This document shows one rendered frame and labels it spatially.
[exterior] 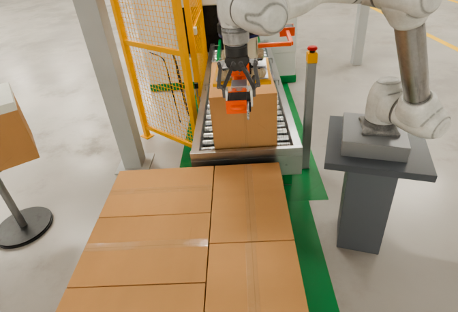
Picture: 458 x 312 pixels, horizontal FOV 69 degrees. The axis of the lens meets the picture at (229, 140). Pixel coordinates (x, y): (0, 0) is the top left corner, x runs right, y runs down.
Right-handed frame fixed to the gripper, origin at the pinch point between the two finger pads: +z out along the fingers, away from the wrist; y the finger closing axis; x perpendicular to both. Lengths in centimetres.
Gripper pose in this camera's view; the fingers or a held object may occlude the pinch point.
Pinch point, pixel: (239, 99)
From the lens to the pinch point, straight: 121.1
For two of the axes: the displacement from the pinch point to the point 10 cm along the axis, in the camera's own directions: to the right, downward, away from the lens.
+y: -10.0, 0.3, 0.9
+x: -0.6, 5.5, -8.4
